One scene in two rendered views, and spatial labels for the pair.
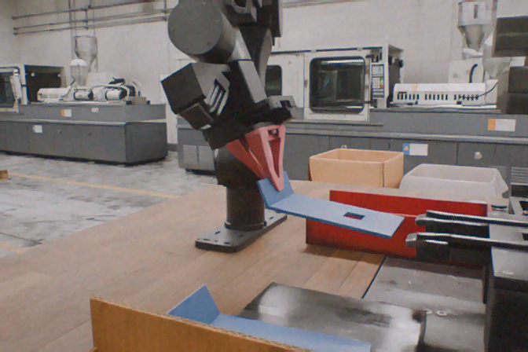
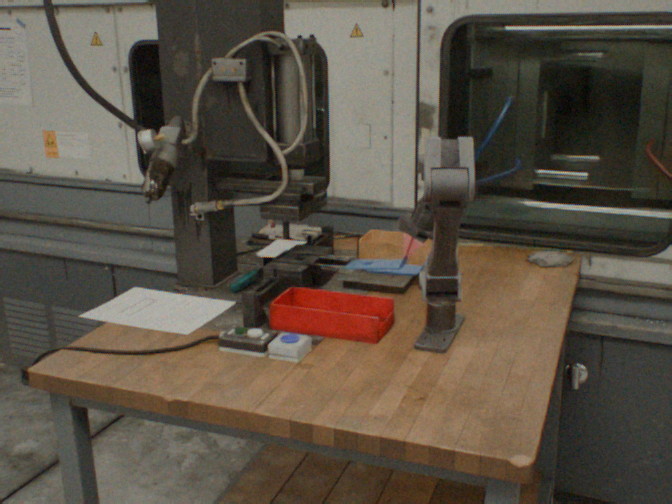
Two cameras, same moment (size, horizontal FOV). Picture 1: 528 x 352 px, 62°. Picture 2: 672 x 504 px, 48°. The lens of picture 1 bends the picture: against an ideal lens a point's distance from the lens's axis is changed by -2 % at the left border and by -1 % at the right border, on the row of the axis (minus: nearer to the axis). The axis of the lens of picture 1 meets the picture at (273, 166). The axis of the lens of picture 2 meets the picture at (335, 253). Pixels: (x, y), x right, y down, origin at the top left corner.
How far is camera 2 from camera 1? 2.24 m
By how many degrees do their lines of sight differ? 153
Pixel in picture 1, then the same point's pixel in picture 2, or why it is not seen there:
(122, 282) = (479, 297)
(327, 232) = (379, 312)
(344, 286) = not seen: hidden behind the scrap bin
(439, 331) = (338, 287)
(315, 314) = (384, 277)
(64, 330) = (475, 282)
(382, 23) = not seen: outside the picture
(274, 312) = (398, 277)
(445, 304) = not seen: hidden behind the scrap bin
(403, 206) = (323, 317)
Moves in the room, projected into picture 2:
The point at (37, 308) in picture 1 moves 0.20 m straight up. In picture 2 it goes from (499, 287) to (503, 210)
